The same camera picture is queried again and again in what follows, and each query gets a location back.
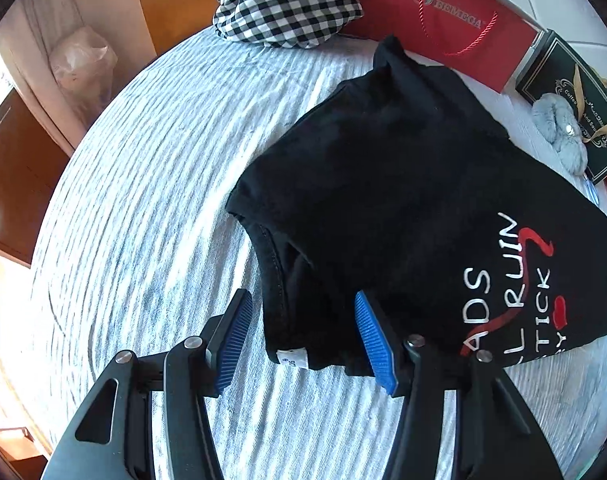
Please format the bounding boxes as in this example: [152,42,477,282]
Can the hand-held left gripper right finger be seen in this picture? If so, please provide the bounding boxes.
[354,290,564,480]

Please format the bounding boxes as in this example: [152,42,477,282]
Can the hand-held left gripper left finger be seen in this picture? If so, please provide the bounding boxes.
[41,288,254,480]

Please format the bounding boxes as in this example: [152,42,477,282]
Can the black printed t-shirt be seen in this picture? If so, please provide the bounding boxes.
[226,35,607,378]

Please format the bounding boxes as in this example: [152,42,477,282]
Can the brown wooden nightstand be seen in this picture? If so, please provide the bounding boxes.
[0,87,72,266]

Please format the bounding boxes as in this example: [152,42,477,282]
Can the grey plush toy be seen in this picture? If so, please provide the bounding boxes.
[531,95,591,176]

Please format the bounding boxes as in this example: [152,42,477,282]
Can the clear plastic bag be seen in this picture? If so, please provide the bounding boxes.
[48,25,119,111]

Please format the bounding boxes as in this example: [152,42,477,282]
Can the red paper shopping bag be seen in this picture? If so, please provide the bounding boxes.
[347,0,543,93]

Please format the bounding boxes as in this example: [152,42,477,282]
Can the dark green gift box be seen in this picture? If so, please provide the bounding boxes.
[514,29,607,186]

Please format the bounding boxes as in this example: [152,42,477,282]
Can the black white checkered cloth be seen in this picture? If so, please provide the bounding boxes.
[212,0,364,51]

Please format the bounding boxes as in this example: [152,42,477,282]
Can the white padded headboard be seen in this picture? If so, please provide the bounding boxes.
[423,0,607,121]

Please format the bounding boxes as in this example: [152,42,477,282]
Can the blue handled scissors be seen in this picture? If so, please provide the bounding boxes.
[582,172,601,206]

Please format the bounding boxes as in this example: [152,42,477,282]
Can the wooden bed frame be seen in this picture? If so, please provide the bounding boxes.
[128,0,294,56]

